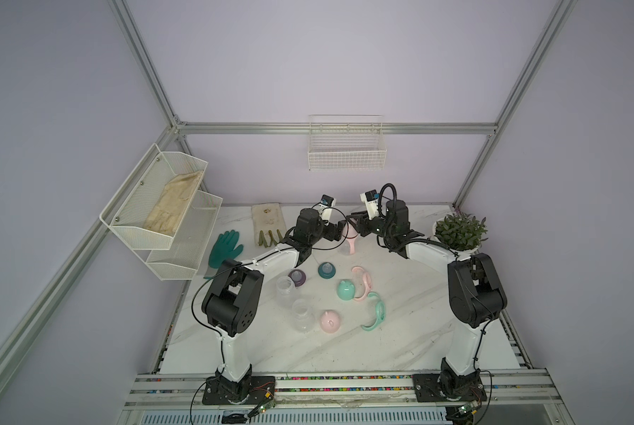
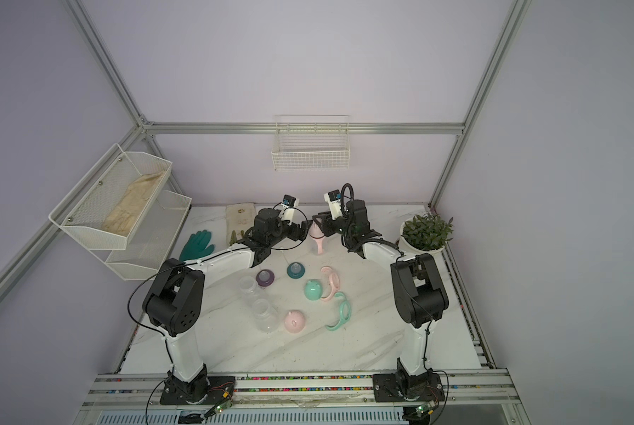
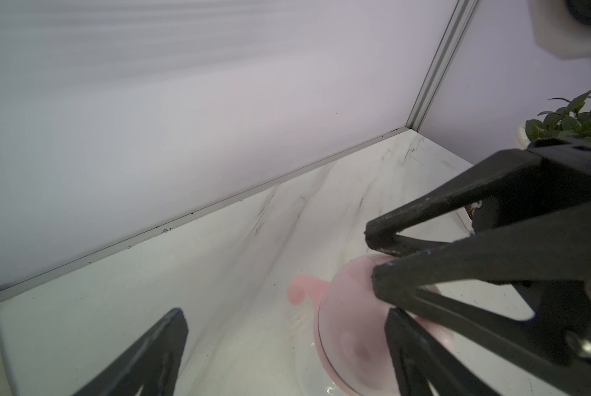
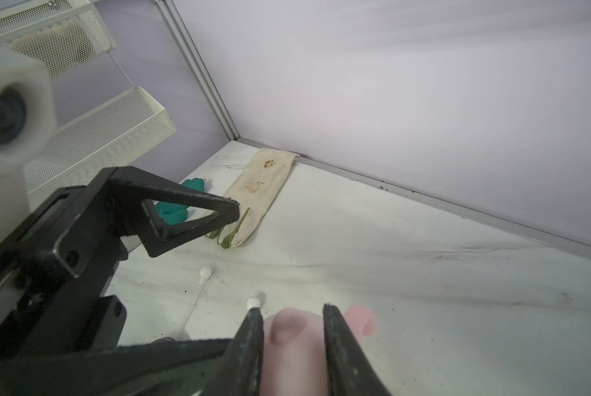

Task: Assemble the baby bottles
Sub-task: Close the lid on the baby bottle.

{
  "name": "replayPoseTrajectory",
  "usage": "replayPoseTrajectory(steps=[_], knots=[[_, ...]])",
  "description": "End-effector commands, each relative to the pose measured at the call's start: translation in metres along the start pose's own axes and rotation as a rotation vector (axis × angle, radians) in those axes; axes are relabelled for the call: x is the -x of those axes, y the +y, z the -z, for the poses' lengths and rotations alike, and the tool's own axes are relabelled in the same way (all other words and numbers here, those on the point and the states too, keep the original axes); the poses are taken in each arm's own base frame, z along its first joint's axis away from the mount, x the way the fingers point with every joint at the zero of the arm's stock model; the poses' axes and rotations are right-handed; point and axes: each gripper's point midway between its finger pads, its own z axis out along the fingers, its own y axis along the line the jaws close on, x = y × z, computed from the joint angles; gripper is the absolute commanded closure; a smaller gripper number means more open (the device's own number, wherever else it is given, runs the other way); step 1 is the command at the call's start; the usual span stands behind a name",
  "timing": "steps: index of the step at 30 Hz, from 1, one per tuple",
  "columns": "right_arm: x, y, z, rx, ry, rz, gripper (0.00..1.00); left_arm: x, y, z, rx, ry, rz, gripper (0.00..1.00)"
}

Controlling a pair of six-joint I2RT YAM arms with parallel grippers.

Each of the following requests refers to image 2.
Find pink bottle cap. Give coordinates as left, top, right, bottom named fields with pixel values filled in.
left=284, top=310, right=306, bottom=334
left=308, top=221, right=324, bottom=240

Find clear baby bottle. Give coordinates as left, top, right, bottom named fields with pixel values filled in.
left=310, top=237, right=326, bottom=255
left=237, top=276, right=262, bottom=306
left=251, top=299, right=279, bottom=333

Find teal nipple collar with straw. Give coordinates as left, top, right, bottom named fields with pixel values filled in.
left=283, top=250, right=306, bottom=280

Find mint green handle ring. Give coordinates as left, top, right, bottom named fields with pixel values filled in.
left=324, top=290, right=353, bottom=333

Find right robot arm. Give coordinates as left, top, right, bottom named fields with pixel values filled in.
left=312, top=199, right=450, bottom=382

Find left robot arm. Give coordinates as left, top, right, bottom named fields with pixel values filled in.
left=143, top=207, right=312, bottom=394

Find purple nipple collar far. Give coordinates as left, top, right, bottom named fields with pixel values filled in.
left=255, top=269, right=276, bottom=288

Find beige glove green fingertips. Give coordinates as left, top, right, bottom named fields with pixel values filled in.
left=225, top=203, right=256, bottom=246

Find mint green bottle cap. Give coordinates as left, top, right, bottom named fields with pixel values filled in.
left=304, top=279, right=323, bottom=301

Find potted green plant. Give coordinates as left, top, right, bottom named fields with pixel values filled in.
left=400, top=212, right=453, bottom=251

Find green rubber glove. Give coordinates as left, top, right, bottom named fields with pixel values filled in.
left=179, top=229, right=215, bottom=261

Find lower white mesh shelf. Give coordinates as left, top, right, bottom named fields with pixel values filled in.
left=104, top=189, right=191, bottom=281

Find white mesh shelf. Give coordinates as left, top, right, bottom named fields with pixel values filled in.
left=104, top=189, right=191, bottom=281
left=49, top=144, right=172, bottom=251

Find beige glove in shelf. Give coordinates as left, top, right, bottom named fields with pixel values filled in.
left=101, top=172, right=165, bottom=237

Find upper white mesh shelf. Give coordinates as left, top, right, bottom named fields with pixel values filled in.
left=49, top=144, right=172, bottom=251

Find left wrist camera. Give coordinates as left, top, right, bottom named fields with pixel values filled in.
left=280, top=194, right=299, bottom=222

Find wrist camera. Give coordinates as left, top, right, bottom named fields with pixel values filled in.
left=324, top=189, right=343, bottom=220
left=280, top=194, right=299, bottom=222

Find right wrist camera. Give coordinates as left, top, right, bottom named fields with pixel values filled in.
left=324, top=189, right=343, bottom=220

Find white wire wall basket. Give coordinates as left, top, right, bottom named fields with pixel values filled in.
left=271, top=114, right=351, bottom=172

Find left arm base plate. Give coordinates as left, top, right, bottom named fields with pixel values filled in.
left=159, top=374, right=237, bottom=406

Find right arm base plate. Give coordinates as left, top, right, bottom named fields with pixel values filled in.
left=372, top=372, right=446, bottom=403

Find aluminium front rail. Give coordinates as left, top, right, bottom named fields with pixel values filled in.
left=81, top=369, right=521, bottom=410

